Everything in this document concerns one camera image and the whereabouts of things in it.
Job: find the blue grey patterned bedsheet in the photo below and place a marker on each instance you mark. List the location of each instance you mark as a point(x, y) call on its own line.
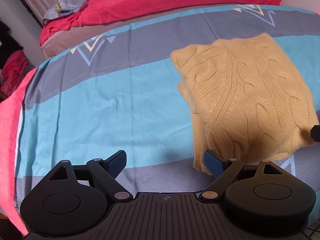
point(118, 91)

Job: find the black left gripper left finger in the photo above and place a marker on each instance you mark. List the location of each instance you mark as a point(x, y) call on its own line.
point(71, 199)

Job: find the tan cable-knit cardigan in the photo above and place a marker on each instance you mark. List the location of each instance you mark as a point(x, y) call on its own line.
point(247, 100)

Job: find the dark hanging clothes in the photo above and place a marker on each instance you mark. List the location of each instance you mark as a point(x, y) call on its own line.
point(8, 44)

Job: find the crumpled grey blue cloth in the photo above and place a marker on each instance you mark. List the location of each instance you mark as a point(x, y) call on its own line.
point(63, 8)

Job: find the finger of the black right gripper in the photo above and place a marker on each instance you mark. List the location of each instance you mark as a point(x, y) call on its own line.
point(315, 133)

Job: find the pink red blanket under sheet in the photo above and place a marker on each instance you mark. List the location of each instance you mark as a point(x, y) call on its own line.
point(10, 115)

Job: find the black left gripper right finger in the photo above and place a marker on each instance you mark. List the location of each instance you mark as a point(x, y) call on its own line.
point(263, 200)

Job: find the red folded clothes pile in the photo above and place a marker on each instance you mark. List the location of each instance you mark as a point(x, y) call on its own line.
point(14, 70)

